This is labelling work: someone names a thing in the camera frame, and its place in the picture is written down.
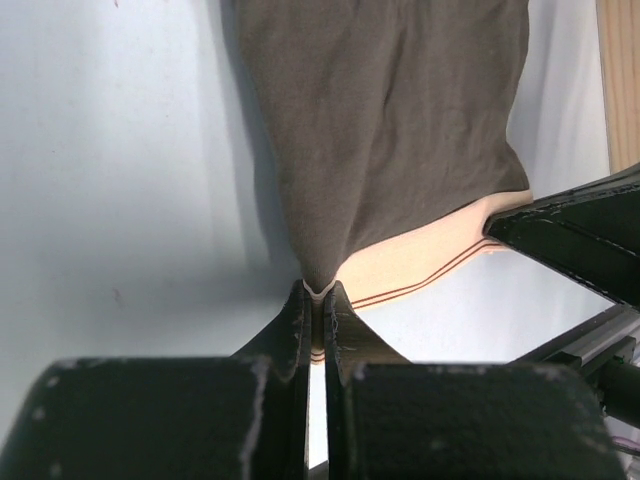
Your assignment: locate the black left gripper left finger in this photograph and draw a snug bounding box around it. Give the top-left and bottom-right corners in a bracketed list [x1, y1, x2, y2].
[9, 283, 311, 479]

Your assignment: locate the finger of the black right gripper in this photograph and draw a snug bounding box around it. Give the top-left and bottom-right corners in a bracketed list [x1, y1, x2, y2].
[484, 167, 639, 310]

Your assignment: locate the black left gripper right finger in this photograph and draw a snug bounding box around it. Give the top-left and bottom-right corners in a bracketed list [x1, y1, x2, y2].
[324, 284, 624, 479]

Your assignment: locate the brown underwear beige waistband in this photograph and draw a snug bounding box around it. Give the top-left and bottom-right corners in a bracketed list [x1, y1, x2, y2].
[231, 1, 532, 309]

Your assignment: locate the wooden compartment tray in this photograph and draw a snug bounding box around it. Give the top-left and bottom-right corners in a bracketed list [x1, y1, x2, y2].
[596, 0, 640, 173]

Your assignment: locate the aluminium frame rail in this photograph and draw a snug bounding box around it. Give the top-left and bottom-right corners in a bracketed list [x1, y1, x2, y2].
[513, 305, 639, 402]

